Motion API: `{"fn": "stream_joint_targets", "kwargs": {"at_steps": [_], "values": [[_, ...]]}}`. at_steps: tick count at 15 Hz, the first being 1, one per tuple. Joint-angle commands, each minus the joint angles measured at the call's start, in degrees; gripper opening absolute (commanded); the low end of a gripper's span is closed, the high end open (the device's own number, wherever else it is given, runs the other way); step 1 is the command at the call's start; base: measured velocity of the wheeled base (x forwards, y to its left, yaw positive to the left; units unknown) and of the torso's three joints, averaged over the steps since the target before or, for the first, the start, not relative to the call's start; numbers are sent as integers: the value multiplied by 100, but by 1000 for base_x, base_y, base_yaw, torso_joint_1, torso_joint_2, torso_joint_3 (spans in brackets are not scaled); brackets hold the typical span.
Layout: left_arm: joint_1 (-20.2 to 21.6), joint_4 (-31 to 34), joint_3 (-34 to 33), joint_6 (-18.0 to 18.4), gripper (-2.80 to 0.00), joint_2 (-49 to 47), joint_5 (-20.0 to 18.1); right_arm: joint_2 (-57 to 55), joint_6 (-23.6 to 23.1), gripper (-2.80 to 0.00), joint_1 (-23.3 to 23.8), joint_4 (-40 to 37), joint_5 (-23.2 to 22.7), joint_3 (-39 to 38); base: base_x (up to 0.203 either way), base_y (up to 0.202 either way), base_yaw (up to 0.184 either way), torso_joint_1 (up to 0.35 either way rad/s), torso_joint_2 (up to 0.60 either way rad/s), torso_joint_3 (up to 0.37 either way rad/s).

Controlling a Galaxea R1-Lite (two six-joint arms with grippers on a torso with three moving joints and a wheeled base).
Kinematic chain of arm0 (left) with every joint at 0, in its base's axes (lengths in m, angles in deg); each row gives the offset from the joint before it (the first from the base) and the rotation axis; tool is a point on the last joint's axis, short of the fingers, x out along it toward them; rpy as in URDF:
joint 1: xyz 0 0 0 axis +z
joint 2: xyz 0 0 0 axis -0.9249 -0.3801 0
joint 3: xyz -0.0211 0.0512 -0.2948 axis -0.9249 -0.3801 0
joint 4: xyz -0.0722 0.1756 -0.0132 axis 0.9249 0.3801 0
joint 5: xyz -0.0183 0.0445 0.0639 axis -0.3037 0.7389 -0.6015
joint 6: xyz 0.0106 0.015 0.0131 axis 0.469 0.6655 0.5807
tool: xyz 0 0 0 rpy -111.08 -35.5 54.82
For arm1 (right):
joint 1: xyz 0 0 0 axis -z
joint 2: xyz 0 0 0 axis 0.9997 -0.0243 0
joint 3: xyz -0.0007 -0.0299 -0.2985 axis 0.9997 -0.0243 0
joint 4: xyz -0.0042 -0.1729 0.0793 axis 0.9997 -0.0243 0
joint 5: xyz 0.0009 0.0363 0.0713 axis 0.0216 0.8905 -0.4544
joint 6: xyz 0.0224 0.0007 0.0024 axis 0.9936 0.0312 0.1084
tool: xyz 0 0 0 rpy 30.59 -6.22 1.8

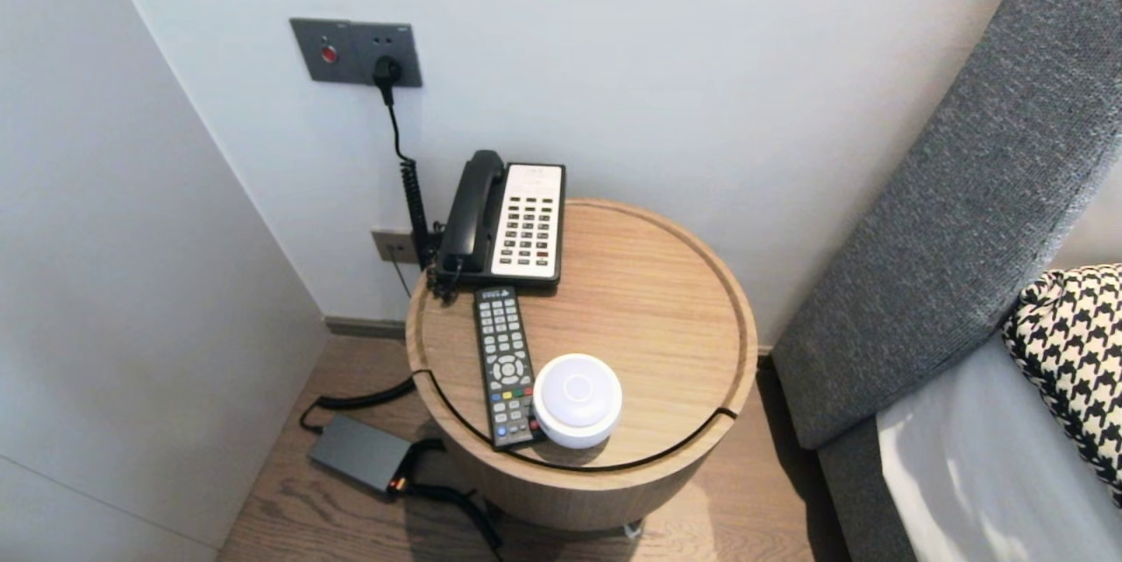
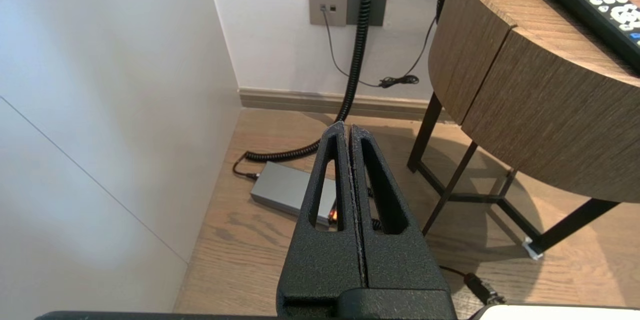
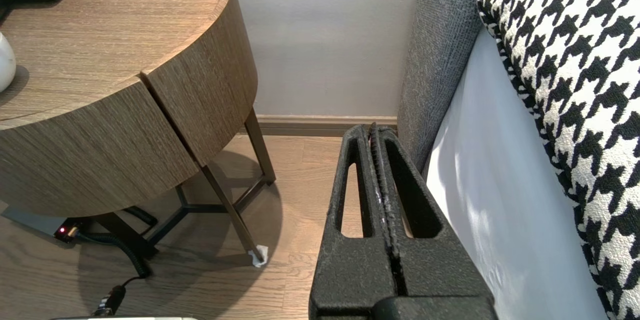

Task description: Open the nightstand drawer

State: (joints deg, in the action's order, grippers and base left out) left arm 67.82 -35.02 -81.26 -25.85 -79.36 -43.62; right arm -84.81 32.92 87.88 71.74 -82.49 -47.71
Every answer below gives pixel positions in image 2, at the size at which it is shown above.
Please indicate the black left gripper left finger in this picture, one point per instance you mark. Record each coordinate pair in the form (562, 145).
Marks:
(320, 260)

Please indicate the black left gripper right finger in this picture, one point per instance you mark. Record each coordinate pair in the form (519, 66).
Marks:
(400, 260)

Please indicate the black remote control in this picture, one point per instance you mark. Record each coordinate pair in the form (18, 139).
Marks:
(590, 0)

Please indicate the grey power adapter brick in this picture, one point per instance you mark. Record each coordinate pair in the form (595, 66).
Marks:
(285, 187)

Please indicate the white table leg pad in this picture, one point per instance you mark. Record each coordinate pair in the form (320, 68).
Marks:
(532, 249)

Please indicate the thin black telephone line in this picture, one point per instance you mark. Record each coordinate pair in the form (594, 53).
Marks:
(400, 81)

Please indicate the brown wall baseboard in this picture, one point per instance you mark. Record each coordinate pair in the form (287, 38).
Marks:
(300, 100)

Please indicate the beige wall jack plate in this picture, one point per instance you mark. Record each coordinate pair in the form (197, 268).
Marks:
(335, 8)

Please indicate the dark grey blank wall plate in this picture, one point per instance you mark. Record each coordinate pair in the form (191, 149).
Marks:
(380, 8)

